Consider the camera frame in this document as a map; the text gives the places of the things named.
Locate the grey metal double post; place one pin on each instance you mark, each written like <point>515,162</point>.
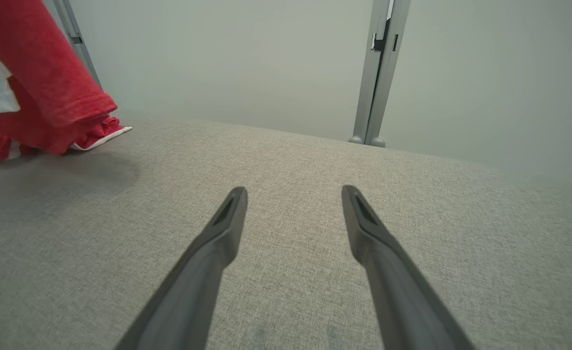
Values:
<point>373,97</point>

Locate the red trousers with white panel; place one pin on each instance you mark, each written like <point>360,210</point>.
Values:
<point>38,63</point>

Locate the red garment broad white stripe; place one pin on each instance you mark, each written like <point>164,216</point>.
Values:
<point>96,133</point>

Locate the thin grey metal post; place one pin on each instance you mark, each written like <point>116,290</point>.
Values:
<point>79,46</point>

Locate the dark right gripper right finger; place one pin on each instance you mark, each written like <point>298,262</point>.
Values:
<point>402,301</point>

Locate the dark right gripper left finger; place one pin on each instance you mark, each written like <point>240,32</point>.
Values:
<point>193,291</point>

